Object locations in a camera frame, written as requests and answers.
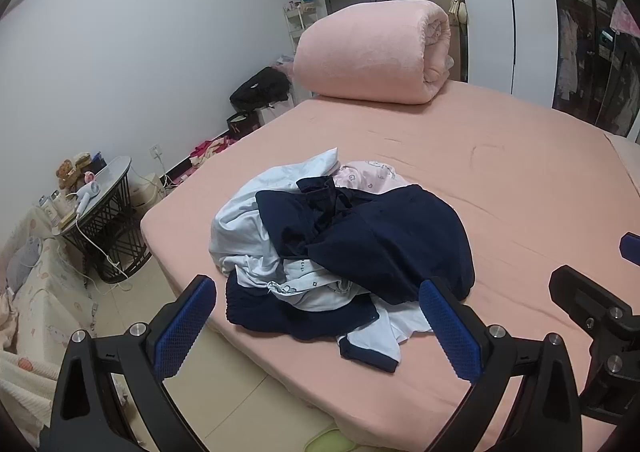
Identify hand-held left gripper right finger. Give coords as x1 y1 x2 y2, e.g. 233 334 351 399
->
419 277 583 452

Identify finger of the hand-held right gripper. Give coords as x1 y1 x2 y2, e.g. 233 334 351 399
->
619 232 640 264
549 266 640 425

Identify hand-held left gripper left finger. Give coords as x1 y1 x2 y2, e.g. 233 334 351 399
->
50 274 218 452

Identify navy shorts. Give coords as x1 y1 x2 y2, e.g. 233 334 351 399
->
255 177 476 305

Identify pink clothes heap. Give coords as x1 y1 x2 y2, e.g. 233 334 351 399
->
189 134 238 168

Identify pile of pastel clothes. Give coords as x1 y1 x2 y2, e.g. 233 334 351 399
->
332 159 411 193

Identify light blue shirt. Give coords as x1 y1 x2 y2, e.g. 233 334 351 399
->
209 147 433 374

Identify white printed garment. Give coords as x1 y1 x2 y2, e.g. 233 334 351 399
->
267 257 371 310

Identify bed with pink sheet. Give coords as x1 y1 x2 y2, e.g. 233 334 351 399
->
140 79 640 452

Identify white small appliance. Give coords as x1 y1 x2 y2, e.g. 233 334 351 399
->
131 173 163 208

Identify cream printed crib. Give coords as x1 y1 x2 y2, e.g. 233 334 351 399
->
0 204 96 433

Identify white hair dryer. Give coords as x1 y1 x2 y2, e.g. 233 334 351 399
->
75 183 101 214

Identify round black side table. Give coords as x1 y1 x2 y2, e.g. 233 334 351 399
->
55 156 151 284

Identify brown plush bear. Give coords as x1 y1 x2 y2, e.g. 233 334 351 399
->
56 159 76 188

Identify black paper bag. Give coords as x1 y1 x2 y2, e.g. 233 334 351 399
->
226 111 261 137

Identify dark glass wardrobe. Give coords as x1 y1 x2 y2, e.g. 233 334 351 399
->
540 0 640 138

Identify black backpack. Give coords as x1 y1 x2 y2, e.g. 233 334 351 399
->
230 67 291 112

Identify white wardrobe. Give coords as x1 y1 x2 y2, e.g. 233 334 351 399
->
452 0 558 108

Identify rolled pink quilt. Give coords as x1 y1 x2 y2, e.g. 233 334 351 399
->
292 0 453 105

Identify white shelf rack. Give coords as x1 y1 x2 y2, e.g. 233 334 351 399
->
284 2 321 58

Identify white hair dryer cable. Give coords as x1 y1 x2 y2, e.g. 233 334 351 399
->
75 212 133 293

